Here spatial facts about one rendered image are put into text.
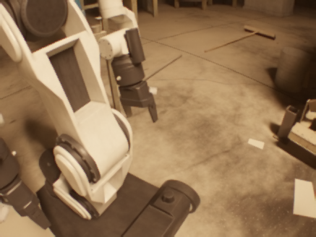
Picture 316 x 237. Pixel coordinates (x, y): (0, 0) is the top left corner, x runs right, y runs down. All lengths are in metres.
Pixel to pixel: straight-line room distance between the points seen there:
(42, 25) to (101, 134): 0.26
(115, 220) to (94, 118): 0.55
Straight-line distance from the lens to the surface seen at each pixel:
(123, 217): 0.92
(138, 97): 0.64
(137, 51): 0.59
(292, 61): 2.13
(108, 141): 0.49
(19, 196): 0.48
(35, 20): 0.45
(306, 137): 1.40
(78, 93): 0.50
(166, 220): 0.87
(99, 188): 0.58
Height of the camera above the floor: 0.98
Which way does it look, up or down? 38 degrees down
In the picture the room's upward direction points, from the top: 3 degrees counter-clockwise
